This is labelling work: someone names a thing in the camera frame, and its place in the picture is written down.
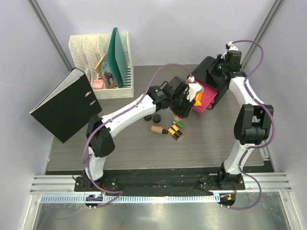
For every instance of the pink top drawer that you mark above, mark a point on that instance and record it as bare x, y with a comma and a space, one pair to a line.
208, 96

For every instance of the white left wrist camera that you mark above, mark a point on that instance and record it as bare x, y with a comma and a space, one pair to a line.
194, 88

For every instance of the gold lipstick case left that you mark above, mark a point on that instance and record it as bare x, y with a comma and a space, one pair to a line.
173, 131

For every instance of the gold lipstick case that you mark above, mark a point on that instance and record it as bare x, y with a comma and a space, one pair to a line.
180, 135
173, 131

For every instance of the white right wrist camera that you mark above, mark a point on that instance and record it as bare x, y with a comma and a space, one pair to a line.
232, 45

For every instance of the white magazine file rack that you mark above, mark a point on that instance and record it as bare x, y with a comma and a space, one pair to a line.
88, 52

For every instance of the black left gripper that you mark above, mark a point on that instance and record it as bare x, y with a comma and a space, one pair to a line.
183, 111

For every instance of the aluminium rail frame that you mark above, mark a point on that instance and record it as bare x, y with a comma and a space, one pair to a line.
265, 204

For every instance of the colourful picture booklet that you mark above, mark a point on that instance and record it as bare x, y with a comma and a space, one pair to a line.
104, 72

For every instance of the gold lipstick case right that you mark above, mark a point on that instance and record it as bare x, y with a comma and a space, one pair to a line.
180, 135

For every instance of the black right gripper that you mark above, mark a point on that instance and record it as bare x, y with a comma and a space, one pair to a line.
218, 60

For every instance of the pink sticky note pad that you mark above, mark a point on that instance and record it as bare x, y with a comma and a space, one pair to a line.
98, 84

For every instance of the orange cream tube white cap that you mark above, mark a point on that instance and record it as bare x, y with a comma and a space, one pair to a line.
198, 97

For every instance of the white slotted cable duct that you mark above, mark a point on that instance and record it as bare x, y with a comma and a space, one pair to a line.
92, 199

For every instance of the green plastic folder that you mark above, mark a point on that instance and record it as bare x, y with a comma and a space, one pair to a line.
116, 59

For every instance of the black ring binder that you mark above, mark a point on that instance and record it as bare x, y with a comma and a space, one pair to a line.
68, 107

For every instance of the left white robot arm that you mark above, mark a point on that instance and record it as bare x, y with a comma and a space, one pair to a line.
178, 95

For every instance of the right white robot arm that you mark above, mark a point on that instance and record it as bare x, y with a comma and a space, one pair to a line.
253, 122

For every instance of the black drawer organizer box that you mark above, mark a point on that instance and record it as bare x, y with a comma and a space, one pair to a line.
210, 76

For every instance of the black round jar right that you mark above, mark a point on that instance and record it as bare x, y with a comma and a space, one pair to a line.
156, 118

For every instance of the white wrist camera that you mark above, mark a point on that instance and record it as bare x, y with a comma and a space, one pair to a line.
194, 88
232, 45

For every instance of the green lip balm tube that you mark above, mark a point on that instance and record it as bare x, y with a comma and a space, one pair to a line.
178, 124

